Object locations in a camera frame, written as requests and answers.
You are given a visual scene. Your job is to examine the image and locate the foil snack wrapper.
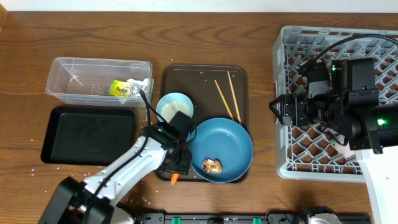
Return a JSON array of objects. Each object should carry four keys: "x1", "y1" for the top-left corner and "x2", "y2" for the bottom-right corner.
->
[{"x1": 109, "y1": 78, "x2": 149, "y2": 98}]

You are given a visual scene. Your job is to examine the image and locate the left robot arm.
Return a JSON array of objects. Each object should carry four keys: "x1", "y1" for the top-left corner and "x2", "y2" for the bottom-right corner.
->
[{"x1": 39, "y1": 123, "x2": 197, "y2": 223}]

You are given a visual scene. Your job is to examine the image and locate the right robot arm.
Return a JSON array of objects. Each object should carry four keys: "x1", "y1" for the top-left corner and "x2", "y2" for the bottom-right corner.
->
[{"x1": 269, "y1": 58, "x2": 397, "y2": 223}]

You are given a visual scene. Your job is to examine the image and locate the wooden chopstick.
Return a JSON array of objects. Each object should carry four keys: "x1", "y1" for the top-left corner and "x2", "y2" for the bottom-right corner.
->
[
  {"x1": 227, "y1": 71, "x2": 243, "y2": 125},
  {"x1": 214, "y1": 80, "x2": 235, "y2": 121}
]

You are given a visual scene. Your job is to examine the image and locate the black plastic tray bin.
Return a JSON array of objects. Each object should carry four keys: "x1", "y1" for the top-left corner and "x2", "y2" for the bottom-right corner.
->
[{"x1": 40, "y1": 106, "x2": 135, "y2": 166}]

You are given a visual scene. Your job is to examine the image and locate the brown mushroom piece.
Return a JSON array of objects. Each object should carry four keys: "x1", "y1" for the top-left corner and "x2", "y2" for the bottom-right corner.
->
[{"x1": 201, "y1": 158, "x2": 223, "y2": 174}]

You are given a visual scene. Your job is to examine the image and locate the brown serving tray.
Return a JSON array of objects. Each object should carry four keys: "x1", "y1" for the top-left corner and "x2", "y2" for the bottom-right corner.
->
[{"x1": 160, "y1": 65, "x2": 249, "y2": 183}]

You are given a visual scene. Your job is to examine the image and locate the orange carrot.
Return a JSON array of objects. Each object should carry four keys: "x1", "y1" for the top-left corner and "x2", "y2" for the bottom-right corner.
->
[{"x1": 170, "y1": 173, "x2": 180, "y2": 185}]

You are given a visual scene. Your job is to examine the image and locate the dark blue plate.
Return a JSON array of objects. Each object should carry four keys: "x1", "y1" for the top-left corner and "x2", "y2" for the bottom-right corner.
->
[{"x1": 188, "y1": 118, "x2": 254, "y2": 184}]

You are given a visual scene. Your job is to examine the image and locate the light blue rice bowl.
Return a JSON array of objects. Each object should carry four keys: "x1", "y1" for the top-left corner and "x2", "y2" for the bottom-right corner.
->
[{"x1": 156, "y1": 92, "x2": 194, "y2": 122}]

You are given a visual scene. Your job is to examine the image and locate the clear plastic bin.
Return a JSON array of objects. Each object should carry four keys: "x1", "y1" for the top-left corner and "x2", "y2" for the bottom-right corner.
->
[{"x1": 46, "y1": 57, "x2": 155, "y2": 108}]

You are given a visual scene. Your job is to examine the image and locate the grey dishwasher rack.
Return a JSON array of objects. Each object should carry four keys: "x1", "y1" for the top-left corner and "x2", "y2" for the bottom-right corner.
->
[{"x1": 272, "y1": 26, "x2": 397, "y2": 183}]

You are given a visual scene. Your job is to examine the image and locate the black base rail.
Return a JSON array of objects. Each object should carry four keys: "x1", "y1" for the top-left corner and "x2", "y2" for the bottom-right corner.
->
[{"x1": 116, "y1": 203, "x2": 373, "y2": 224}]

